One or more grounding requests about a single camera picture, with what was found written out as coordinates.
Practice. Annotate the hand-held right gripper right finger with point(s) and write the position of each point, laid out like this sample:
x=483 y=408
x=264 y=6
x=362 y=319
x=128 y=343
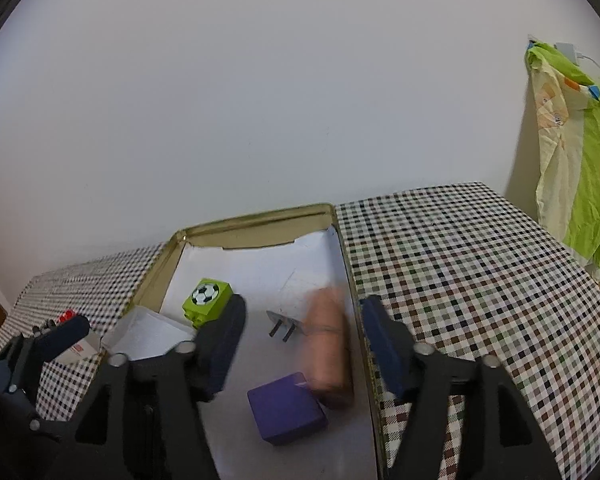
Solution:
x=382 y=345

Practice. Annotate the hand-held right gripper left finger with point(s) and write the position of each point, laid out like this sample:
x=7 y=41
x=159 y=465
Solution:
x=225 y=345

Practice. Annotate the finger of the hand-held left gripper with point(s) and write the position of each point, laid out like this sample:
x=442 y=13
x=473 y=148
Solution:
x=65 y=332

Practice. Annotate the patterned beige and white box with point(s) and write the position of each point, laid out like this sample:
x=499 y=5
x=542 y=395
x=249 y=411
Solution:
x=82 y=350

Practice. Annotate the green block with soccer print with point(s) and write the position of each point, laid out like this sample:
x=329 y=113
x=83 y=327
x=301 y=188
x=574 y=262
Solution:
x=215 y=305

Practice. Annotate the white power plug adapter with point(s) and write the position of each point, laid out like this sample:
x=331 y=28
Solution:
x=285 y=317

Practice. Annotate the purple block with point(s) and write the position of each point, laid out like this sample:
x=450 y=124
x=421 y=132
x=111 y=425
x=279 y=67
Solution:
x=285 y=410

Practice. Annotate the gold metal tin box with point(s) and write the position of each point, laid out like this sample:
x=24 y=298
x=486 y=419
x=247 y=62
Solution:
x=260 y=232

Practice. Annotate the white paper liner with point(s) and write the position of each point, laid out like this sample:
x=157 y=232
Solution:
x=260 y=280

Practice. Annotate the checked tablecloth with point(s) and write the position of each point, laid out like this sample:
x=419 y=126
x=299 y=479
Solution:
x=455 y=270

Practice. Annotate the green printed cloth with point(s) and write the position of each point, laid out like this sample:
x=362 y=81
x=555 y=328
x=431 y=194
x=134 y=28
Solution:
x=580 y=160

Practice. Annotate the white wall charger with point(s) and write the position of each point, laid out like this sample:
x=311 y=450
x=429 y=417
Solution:
x=566 y=50

